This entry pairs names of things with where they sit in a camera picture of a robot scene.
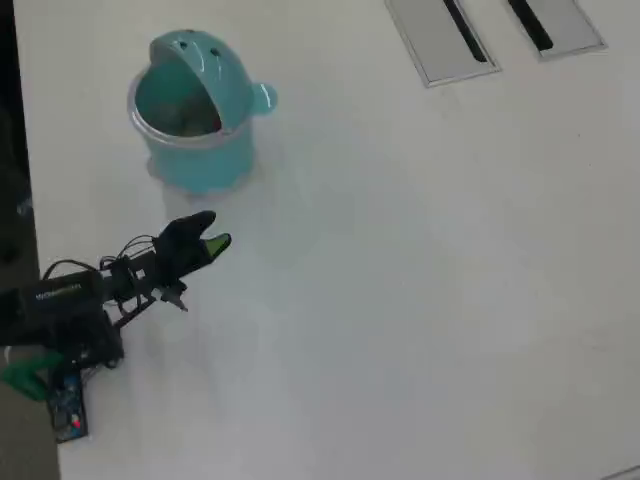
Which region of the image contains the green table clamp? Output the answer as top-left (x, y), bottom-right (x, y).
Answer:
top-left (0, 352), bottom-right (64, 403)

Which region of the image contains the silver cable grommet plate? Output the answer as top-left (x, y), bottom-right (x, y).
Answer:
top-left (383, 0), bottom-right (503, 90)
top-left (504, 0), bottom-right (610, 64)

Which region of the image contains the teal whale-shaped bin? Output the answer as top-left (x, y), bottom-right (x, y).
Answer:
top-left (126, 28), bottom-right (280, 197)

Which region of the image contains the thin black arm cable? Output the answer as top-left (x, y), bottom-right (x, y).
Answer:
top-left (99, 234), bottom-right (157, 267)

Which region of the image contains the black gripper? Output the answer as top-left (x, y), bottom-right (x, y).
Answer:
top-left (151, 209), bottom-right (234, 290)

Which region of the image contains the blue controller circuit board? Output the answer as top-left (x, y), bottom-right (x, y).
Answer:
top-left (47, 372), bottom-right (90, 445)

